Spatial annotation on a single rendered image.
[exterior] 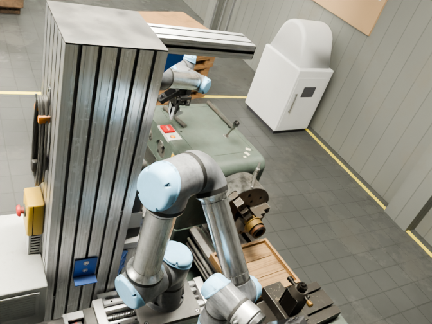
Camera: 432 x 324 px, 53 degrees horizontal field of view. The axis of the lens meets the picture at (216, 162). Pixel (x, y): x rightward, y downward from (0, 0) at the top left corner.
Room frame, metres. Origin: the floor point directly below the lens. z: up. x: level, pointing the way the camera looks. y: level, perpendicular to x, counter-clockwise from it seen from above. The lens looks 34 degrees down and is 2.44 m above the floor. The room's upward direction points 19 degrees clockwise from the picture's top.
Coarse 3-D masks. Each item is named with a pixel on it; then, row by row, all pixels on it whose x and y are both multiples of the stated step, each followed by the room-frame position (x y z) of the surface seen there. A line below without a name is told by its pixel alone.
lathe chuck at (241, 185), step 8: (248, 176) 1.76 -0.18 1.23; (232, 184) 1.67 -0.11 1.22; (240, 184) 1.67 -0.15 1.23; (248, 184) 1.68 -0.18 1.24; (256, 184) 1.71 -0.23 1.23; (232, 192) 1.63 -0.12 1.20; (240, 192) 1.62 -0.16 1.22; (248, 192) 1.65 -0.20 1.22; (256, 192) 1.69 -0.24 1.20; (264, 192) 1.73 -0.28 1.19; (248, 200) 1.67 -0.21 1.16; (256, 200) 1.71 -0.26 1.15; (264, 200) 1.75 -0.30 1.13; (232, 208) 1.61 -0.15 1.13; (240, 216) 1.68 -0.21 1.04
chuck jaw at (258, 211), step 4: (260, 204) 1.73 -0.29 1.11; (264, 204) 1.74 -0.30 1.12; (248, 208) 1.70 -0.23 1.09; (252, 208) 1.69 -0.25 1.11; (256, 208) 1.69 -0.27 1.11; (260, 208) 1.70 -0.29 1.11; (264, 208) 1.71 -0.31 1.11; (268, 208) 1.72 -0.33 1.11; (252, 212) 1.66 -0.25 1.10; (256, 212) 1.67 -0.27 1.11; (260, 212) 1.67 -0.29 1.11; (264, 212) 1.68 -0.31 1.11; (256, 216) 1.64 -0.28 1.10; (260, 216) 1.65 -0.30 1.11
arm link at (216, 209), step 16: (208, 160) 0.94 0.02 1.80; (208, 176) 0.91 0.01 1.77; (224, 176) 0.97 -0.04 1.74; (208, 192) 0.91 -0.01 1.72; (224, 192) 0.93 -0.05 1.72; (208, 208) 0.90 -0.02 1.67; (224, 208) 0.91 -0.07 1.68; (208, 224) 0.90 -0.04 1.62; (224, 224) 0.89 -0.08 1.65; (224, 240) 0.87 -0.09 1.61; (224, 256) 0.85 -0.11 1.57; (240, 256) 0.87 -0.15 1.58; (224, 272) 0.84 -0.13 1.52; (240, 272) 0.84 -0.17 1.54; (240, 288) 0.82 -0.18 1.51; (256, 288) 0.85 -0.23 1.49
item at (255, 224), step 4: (252, 220) 1.59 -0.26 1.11; (256, 220) 1.59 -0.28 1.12; (260, 220) 1.61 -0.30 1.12; (248, 224) 1.57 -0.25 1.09; (252, 224) 1.57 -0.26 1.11; (256, 224) 1.57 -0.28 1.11; (260, 224) 1.58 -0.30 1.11; (244, 228) 1.58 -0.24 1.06; (248, 228) 1.56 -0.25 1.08; (252, 228) 1.56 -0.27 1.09; (256, 228) 1.55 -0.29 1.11; (260, 228) 1.55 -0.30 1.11; (264, 228) 1.57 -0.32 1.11; (248, 232) 1.56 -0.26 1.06; (252, 232) 1.55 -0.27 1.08; (256, 232) 1.54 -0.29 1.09; (260, 232) 1.59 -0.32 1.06; (264, 232) 1.58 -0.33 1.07; (252, 236) 1.55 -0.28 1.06; (256, 236) 1.56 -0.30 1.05; (260, 236) 1.58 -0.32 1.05
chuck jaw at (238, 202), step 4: (236, 192) 1.63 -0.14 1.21; (232, 196) 1.61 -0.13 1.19; (236, 196) 1.61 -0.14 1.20; (232, 200) 1.60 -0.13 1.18; (236, 200) 1.60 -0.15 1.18; (240, 200) 1.60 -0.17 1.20; (236, 204) 1.58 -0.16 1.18; (240, 204) 1.58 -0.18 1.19; (244, 204) 1.60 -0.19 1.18; (240, 208) 1.59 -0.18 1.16; (244, 208) 1.60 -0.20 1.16; (240, 212) 1.58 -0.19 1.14; (244, 212) 1.58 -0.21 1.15; (248, 212) 1.60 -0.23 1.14; (244, 216) 1.59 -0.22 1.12; (248, 216) 1.59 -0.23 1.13; (252, 216) 1.59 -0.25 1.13; (248, 220) 1.59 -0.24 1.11
